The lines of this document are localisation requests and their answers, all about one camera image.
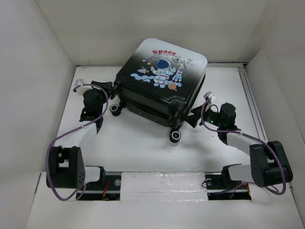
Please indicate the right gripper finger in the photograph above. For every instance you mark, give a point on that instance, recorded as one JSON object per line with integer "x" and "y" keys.
{"x": 198, "y": 111}
{"x": 194, "y": 120}

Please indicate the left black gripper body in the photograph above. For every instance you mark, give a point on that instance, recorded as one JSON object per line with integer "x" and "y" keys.
{"x": 102, "y": 98}

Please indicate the aluminium side rail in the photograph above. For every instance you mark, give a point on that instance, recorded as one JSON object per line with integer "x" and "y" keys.
{"x": 251, "y": 102}

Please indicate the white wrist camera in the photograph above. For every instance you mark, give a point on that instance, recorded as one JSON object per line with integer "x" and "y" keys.
{"x": 79, "y": 82}
{"x": 210, "y": 96}

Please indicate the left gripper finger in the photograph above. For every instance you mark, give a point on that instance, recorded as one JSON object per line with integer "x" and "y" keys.
{"x": 104, "y": 85}
{"x": 111, "y": 94}

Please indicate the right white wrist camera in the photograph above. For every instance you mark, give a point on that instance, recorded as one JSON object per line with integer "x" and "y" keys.
{"x": 210, "y": 96}

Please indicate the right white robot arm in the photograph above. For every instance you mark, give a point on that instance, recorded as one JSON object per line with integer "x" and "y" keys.
{"x": 269, "y": 164}

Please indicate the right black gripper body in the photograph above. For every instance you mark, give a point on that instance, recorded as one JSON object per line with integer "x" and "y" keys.
{"x": 212, "y": 118}

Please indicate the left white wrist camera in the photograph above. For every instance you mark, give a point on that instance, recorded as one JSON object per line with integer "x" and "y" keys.
{"x": 79, "y": 82}

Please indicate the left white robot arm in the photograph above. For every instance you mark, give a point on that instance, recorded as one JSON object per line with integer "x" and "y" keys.
{"x": 65, "y": 162}

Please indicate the black kids space suitcase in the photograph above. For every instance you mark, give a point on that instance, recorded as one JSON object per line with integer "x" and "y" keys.
{"x": 160, "y": 82}

